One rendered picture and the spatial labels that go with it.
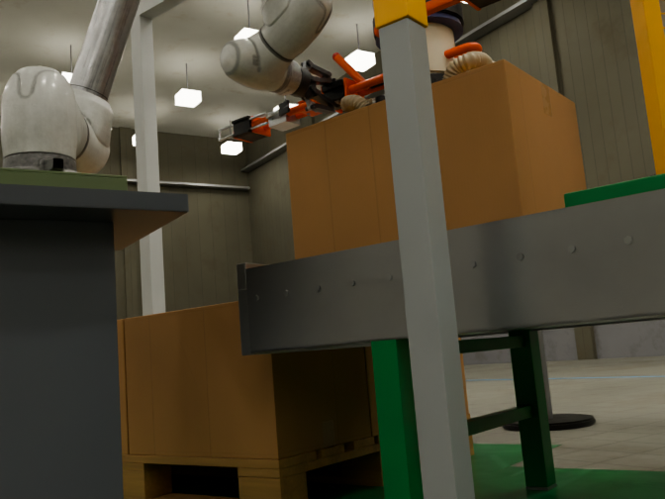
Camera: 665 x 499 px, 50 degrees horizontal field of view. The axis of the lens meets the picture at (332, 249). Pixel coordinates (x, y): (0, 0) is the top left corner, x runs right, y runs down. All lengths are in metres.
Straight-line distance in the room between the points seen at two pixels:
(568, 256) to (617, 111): 10.38
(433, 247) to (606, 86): 10.69
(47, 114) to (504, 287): 1.04
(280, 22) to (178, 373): 0.99
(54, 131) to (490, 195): 0.95
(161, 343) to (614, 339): 9.80
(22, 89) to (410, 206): 0.95
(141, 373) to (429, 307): 1.23
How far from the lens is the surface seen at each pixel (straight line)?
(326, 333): 1.49
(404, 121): 1.20
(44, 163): 1.66
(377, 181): 1.63
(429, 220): 1.15
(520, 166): 1.47
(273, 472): 1.83
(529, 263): 1.26
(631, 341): 11.29
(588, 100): 11.94
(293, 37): 1.65
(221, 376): 1.93
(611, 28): 11.96
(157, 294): 5.41
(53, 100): 1.73
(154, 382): 2.14
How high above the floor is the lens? 0.39
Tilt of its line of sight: 8 degrees up
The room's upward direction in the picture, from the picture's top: 5 degrees counter-clockwise
